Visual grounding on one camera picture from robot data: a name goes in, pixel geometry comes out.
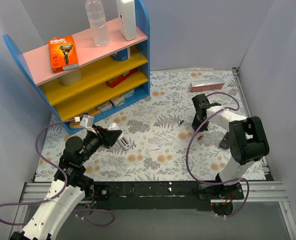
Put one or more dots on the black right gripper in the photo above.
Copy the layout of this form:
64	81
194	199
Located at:
199	116

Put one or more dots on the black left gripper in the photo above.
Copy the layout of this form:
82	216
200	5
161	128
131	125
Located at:
103	137

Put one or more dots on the white remote control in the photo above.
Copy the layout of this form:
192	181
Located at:
121	140

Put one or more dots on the white battery cover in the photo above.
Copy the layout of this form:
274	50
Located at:
153	148

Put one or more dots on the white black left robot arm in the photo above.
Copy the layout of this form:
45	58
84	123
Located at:
70	185

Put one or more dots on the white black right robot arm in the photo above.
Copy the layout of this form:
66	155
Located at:
223	117

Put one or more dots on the black TV remote control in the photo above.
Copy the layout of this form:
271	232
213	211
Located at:
225	142

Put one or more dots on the yellow pack on shelf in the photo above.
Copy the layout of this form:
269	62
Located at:
94	112

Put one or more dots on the red silver long box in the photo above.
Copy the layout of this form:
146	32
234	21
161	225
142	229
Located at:
206	85

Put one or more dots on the white orange soap pack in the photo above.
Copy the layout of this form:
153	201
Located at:
118	101

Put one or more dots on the teal soap pack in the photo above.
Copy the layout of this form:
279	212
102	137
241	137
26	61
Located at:
128	94

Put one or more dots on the red flat box on shelf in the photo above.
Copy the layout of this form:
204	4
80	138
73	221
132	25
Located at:
117	80

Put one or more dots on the blue shelf unit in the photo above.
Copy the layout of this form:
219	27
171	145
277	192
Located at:
96	65

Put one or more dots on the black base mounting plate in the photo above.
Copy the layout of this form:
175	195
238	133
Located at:
161	195

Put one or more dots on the beige cylindrical container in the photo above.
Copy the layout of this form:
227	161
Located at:
70	78

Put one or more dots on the blue white cylindrical can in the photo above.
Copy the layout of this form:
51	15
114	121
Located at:
121	55

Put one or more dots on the orange razor box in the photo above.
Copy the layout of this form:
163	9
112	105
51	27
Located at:
63	54

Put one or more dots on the clear plastic water bottle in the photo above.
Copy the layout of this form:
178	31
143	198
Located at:
97	20

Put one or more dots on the white plastic bottle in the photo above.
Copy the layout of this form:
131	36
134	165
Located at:
127	19

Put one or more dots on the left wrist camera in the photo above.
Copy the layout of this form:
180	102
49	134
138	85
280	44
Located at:
85	121

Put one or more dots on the aluminium table edge rail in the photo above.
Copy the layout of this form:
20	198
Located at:
247	137

